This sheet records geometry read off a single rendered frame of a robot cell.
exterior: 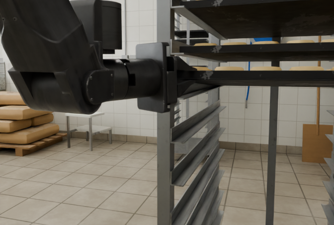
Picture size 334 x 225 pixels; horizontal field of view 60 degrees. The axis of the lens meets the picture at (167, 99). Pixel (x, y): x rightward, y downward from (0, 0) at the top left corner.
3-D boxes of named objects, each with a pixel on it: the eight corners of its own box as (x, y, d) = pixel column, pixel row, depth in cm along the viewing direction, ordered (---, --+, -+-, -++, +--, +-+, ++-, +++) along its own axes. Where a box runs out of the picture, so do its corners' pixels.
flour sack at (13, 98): (-23, 105, 370) (-23, 93, 369) (1, 101, 412) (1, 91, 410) (29, 106, 358) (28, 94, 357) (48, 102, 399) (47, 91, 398)
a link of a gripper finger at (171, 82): (209, 55, 47) (166, 55, 41) (209, 99, 48) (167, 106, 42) (180, 57, 52) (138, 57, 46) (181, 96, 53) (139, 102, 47)
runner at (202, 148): (183, 187, 59) (183, 173, 59) (170, 185, 60) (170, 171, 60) (225, 128, 120) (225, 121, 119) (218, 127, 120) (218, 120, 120)
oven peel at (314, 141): (301, 162, 319) (306, -22, 324) (301, 161, 321) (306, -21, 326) (332, 164, 310) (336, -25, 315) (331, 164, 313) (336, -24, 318)
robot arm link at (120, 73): (68, 101, 38) (88, 108, 34) (65, 49, 37) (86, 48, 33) (113, 97, 43) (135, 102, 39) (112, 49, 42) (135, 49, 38)
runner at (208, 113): (183, 144, 59) (183, 129, 58) (170, 143, 59) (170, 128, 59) (226, 107, 119) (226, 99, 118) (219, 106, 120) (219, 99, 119)
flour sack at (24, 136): (27, 146, 343) (26, 133, 342) (-4, 144, 352) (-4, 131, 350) (61, 133, 413) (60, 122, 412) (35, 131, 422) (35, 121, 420)
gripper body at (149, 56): (172, 41, 42) (129, 39, 37) (173, 112, 43) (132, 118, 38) (144, 44, 46) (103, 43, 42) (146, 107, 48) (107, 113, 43)
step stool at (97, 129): (112, 143, 399) (112, 111, 394) (92, 151, 359) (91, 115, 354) (87, 140, 417) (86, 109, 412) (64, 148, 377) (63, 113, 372)
